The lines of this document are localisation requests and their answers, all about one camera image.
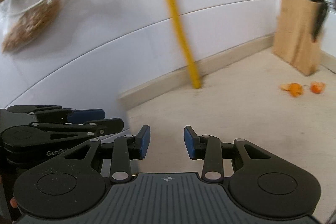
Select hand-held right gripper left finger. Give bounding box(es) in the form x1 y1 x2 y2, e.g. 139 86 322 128
34 125 151 183

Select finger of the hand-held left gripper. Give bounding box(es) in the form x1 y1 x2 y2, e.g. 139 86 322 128
31 118 125 141
7 105 106 125

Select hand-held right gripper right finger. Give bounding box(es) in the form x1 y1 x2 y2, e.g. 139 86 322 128
184 126 290 184

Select clear bag brown snacks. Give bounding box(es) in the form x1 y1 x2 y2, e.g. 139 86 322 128
0 0 97 54

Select flat orange peel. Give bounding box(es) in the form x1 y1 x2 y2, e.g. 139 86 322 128
288 83 304 97

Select yellow pipe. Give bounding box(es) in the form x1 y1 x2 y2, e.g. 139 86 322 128
150 0 202 89

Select curled orange peel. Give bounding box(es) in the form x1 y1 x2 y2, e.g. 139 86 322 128
310 81 326 94

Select wooden knife block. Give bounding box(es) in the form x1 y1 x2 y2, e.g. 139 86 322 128
272 0 326 76

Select black scissors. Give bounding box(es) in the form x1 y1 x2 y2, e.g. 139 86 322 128
312 1 328 43

